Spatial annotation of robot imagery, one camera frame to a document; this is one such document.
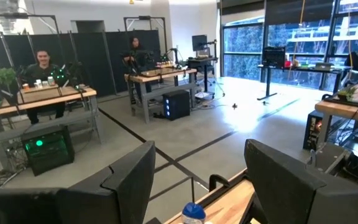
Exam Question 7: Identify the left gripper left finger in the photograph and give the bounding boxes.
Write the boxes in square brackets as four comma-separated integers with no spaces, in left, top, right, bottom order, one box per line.
[57,141,157,224]

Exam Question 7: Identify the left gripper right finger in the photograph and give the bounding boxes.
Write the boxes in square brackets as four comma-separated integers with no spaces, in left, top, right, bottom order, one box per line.
[244,139,326,224]

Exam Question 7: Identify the blue cap labelled bottle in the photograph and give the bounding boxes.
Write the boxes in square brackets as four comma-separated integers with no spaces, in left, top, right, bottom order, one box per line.
[181,202,207,224]

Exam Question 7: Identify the background wooden bottle shelf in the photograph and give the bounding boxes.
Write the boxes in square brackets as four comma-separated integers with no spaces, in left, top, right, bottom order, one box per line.
[20,79,62,94]

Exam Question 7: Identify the computer tower orange light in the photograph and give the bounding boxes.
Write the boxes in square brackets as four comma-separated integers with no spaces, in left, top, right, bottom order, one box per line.
[302,109,326,151]

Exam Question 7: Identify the computer tower blue lights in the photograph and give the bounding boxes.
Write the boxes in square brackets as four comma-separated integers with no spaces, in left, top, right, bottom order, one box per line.
[162,89,191,121]

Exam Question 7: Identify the computer tower green light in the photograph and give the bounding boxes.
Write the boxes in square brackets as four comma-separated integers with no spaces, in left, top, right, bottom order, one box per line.
[21,124,76,177]

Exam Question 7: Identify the wooden workbench grey legs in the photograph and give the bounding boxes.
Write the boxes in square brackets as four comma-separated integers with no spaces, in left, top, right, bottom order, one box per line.
[314,82,358,147]
[0,85,102,175]
[123,67,198,124]

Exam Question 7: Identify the small green table plant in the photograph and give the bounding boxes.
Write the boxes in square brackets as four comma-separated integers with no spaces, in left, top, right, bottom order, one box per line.
[337,85,358,102]

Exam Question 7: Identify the black standing desk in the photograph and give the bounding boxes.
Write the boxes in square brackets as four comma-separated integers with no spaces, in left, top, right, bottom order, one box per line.
[256,63,352,101]

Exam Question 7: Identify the black crate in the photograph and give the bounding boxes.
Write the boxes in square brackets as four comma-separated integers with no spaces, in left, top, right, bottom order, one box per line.
[262,46,287,69]

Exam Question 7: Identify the grey laptop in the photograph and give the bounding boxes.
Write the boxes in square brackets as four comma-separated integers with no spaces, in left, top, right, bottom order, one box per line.
[314,61,334,71]

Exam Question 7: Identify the black monitor desk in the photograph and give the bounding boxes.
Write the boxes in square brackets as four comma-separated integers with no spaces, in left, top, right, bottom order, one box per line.
[186,55,220,94]

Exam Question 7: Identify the black computer monitor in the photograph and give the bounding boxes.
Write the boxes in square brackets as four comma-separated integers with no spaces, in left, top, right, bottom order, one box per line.
[191,34,208,52]

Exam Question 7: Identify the green leafy potted plant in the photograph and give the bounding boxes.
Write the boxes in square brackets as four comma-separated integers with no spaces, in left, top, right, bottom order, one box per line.
[0,67,18,94]

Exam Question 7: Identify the black partition wall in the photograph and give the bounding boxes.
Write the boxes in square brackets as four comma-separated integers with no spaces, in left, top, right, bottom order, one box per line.
[0,29,162,98]

